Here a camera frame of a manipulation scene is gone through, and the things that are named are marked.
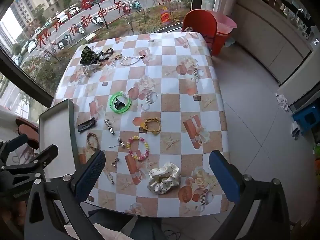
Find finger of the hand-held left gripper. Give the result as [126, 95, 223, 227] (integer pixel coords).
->
[0, 133, 29, 156]
[0, 144, 59, 180]

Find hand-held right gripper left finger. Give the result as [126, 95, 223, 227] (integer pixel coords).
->
[24, 150, 107, 240]

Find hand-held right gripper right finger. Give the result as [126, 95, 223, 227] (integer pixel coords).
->
[209, 150, 291, 240]

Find grey shallow box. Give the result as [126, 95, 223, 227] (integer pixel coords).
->
[39, 99, 80, 180]

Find brown braided bracelet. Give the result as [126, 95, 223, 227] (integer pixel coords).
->
[86, 132, 101, 152]

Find silver pearl drop earring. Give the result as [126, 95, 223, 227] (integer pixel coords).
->
[109, 137, 126, 149]

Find colourful beaded bracelet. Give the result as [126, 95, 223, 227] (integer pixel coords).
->
[126, 135, 150, 161]

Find black hair claw clip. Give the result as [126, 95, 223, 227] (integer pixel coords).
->
[77, 119, 97, 133]

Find silver rhinestone hair clip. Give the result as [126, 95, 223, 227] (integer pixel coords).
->
[104, 118, 115, 135]

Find white polka dot scrunchie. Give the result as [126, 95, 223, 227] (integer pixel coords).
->
[147, 162, 181, 195]

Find yellow cord bracelet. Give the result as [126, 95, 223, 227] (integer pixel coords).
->
[140, 117, 162, 136]

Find light brown slipper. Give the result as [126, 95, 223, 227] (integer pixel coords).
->
[19, 125, 40, 149]

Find green plastic bangle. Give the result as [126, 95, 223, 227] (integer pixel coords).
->
[109, 91, 132, 114]

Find white slippers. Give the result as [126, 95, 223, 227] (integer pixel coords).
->
[290, 121, 302, 140]

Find checkered printed tablecloth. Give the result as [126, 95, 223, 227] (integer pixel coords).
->
[51, 32, 235, 218]

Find white crumpled cloth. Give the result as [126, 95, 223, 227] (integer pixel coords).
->
[275, 92, 290, 112]

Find blue plastic stool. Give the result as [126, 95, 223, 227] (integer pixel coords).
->
[291, 102, 320, 137]

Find beige bow hair clip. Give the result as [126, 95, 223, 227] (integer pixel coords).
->
[82, 61, 103, 77]

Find green black patterned scrunchie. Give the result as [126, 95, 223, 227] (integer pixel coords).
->
[80, 45, 100, 65]

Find red plastic bucket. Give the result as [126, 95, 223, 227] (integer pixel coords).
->
[212, 32, 232, 55]

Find white cabinet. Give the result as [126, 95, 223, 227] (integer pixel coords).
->
[235, 0, 320, 105]

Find pink plastic basin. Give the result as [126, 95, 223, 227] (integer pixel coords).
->
[215, 12, 237, 36]

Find red plastic chair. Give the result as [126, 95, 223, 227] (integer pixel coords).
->
[181, 9, 218, 55]

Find black white hair tie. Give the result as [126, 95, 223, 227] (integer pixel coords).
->
[96, 49, 114, 61]

